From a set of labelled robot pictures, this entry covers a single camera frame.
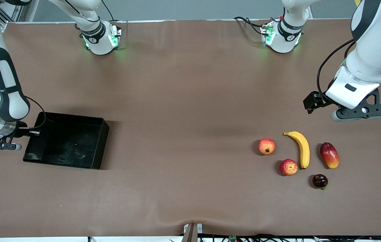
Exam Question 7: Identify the camera mounting post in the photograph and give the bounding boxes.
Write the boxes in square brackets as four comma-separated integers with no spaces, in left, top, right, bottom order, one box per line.
[182,223,203,242]

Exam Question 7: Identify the yellow banana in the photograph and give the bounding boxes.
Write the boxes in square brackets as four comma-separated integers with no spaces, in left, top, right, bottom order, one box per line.
[283,131,311,170]

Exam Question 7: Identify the table cover sheet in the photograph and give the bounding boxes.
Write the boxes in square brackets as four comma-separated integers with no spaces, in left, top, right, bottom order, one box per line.
[0,18,381,238]

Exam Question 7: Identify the red yellow mango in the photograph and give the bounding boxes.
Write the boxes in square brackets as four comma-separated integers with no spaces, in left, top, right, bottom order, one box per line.
[320,142,340,169]

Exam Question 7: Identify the dark purple mangosteen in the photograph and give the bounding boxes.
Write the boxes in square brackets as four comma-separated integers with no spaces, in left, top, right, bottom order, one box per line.
[312,173,329,190]

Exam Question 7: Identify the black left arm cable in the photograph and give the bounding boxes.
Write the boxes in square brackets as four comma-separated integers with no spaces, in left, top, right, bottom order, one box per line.
[316,39,357,101]

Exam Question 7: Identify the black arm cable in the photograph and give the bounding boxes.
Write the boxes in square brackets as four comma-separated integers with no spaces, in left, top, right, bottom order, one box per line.
[316,39,357,101]
[0,20,46,130]

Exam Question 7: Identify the black base cable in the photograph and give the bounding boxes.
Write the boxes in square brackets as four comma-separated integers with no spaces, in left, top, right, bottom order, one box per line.
[101,0,116,22]

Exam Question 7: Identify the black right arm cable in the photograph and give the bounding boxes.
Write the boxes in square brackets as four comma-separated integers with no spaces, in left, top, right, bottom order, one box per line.
[0,20,46,130]

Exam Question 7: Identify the black rectangular plastic box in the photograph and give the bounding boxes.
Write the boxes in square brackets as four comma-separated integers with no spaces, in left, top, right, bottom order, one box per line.
[23,112,110,170]

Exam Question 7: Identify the red pomegranate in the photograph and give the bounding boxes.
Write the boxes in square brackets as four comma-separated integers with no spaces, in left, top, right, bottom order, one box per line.
[258,138,276,156]

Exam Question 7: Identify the black base cables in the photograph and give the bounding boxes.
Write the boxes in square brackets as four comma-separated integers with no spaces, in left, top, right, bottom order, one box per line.
[233,16,271,36]

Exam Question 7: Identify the red yellow striped apple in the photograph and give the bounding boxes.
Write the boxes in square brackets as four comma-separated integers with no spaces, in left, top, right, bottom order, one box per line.
[279,159,298,176]

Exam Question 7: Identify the aluminium frame profile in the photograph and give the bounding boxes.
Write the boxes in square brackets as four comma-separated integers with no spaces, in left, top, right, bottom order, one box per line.
[0,0,39,33]

